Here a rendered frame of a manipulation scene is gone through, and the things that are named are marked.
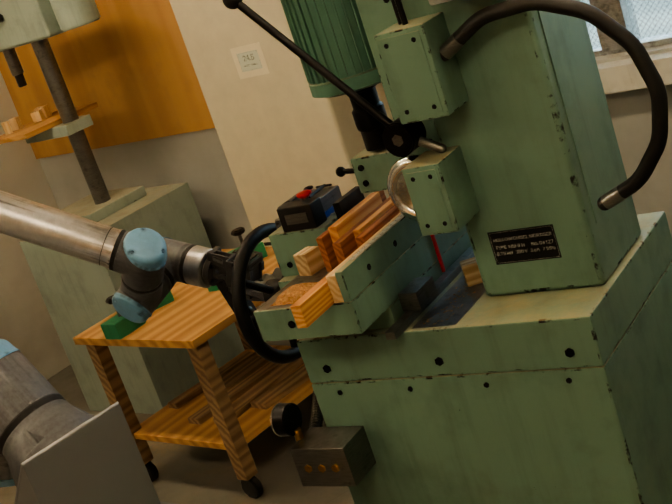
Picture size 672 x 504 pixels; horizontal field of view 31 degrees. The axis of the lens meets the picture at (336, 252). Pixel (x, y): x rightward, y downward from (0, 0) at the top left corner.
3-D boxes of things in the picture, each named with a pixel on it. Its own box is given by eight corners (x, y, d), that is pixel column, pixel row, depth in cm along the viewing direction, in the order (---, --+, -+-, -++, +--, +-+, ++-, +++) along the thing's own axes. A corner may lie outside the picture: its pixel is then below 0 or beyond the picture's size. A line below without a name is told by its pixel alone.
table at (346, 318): (374, 218, 266) (365, 193, 264) (498, 200, 249) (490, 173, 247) (221, 346, 219) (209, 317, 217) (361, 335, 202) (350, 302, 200)
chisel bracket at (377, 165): (380, 188, 230) (366, 146, 227) (444, 177, 222) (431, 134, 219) (362, 202, 224) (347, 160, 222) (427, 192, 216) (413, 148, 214)
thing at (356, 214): (383, 228, 235) (371, 192, 233) (390, 227, 234) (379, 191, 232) (340, 265, 221) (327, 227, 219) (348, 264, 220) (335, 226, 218)
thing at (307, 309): (448, 193, 243) (442, 175, 242) (457, 192, 242) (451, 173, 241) (297, 328, 197) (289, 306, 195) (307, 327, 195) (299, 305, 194)
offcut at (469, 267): (483, 276, 221) (476, 255, 220) (486, 281, 218) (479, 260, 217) (465, 282, 222) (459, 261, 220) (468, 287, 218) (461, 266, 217)
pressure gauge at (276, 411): (297, 434, 230) (283, 396, 227) (313, 433, 228) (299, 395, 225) (280, 452, 225) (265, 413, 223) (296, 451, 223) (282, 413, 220)
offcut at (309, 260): (313, 266, 226) (306, 246, 225) (325, 266, 224) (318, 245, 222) (299, 276, 223) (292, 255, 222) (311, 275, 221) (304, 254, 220)
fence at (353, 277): (483, 174, 248) (475, 149, 246) (490, 173, 247) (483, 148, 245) (344, 302, 201) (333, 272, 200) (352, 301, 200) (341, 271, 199)
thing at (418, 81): (422, 109, 201) (395, 23, 197) (469, 100, 196) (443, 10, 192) (399, 126, 195) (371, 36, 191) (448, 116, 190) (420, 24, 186)
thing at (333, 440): (322, 463, 231) (309, 427, 229) (376, 462, 224) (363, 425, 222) (300, 488, 224) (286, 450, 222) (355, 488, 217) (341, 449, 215)
